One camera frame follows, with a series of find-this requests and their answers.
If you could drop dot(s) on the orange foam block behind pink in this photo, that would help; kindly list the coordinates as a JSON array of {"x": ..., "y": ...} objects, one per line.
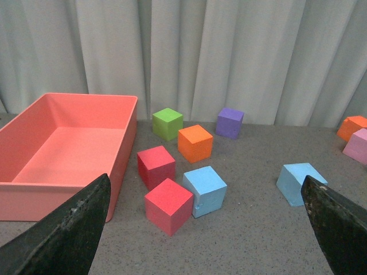
[{"x": 351, "y": 125}]

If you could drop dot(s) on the red foam block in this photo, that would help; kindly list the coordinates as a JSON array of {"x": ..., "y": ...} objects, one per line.
[
  {"x": 169, "y": 206},
  {"x": 155, "y": 165}
]

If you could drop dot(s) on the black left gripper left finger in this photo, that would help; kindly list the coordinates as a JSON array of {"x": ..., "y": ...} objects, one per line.
[{"x": 65, "y": 241}]

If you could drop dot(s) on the red foam block near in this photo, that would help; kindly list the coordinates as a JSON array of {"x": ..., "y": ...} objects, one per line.
[{"x": 169, "y": 206}]

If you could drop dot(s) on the red foam block far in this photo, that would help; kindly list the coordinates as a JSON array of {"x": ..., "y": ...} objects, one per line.
[{"x": 155, "y": 165}]

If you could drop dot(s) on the orange foam block left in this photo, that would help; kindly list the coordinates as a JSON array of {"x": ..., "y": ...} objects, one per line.
[{"x": 195, "y": 143}]

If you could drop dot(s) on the light blue foam block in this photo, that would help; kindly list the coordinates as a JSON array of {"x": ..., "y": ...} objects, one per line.
[{"x": 291, "y": 178}]

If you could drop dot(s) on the light blue foam block dented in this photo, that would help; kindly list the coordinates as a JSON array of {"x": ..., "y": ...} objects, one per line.
[{"x": 208, "y": 189}]

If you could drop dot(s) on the green foam block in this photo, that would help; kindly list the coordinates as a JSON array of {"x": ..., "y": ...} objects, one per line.
[{"x": 167, "y": 123}]

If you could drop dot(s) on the purple foam block far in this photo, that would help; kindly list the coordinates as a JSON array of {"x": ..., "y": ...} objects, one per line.
[{"x": 229, "y": 123}]

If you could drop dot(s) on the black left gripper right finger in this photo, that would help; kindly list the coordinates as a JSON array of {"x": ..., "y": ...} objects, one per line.
[{"x": 339, "y": 226}]

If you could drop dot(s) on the grey pleated curtain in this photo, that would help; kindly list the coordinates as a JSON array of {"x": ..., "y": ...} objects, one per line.
[{"x": 299, "y": 63}]

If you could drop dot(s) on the coral pink plastic bin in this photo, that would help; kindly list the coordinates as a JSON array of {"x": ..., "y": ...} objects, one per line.
[{"x": 60, "y": 144}]

